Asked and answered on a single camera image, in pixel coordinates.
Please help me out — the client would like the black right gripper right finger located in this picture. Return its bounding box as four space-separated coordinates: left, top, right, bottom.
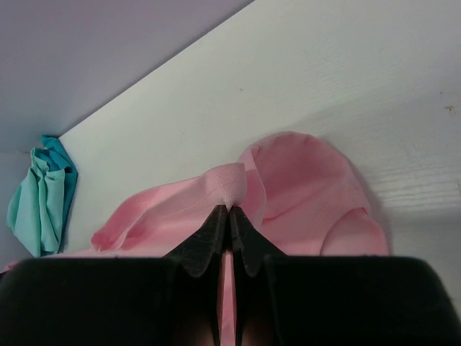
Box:
229 207 460 345

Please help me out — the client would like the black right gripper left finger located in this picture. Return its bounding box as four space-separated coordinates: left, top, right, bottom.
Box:
1 205 228 345

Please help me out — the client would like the teal folded t shirt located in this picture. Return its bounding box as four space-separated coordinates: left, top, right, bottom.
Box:
6 136 79 257

